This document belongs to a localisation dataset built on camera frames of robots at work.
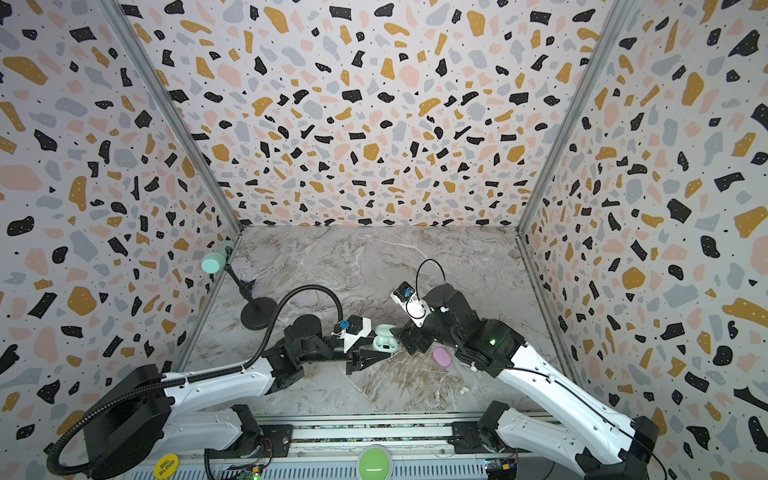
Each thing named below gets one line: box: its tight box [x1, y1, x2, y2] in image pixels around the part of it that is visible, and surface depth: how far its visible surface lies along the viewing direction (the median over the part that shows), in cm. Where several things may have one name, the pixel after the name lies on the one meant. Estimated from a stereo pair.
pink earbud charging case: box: [433, 347, 452, 367], surface depth 87 cm
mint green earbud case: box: [373, 324, 399, 353], surface depth 70 cm
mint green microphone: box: [202, 252, 226, 274], surface depth 68 cm
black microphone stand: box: [224, 264, 278, 331], surface depth 96 cm
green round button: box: [358, 447, 390, 480], surface depth 71 cm
